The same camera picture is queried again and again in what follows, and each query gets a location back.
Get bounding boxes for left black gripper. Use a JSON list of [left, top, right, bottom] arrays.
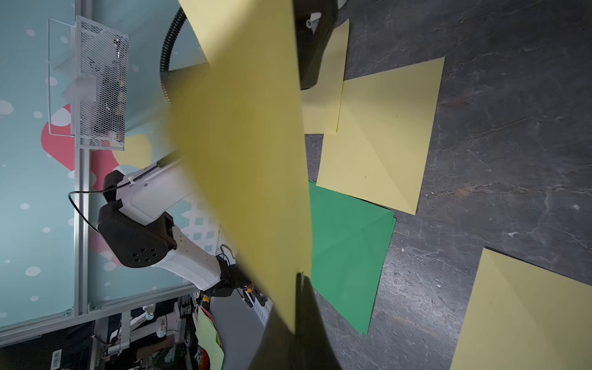
[[293, 0, 338, 90]]

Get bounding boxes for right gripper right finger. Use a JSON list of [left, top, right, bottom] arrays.
[[295, 273, 342, 369]]

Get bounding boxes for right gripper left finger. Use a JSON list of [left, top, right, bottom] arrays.
[[248, 308, 294, 370]]

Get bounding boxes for small green paper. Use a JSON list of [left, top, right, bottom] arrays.
[[309, 182, 396, 335]]

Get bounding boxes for yellow paper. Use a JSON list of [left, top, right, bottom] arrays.
[[302, 19, 350, 134], [316, 58, 445, 214], [451, 249, 591, 369], [168, 1, 312, 330]]

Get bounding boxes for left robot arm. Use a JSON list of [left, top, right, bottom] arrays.
[[94, 1, 339, 297]]

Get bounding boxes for white wire wall basket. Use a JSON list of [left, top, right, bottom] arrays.
[[46, 15, 130, 151]]

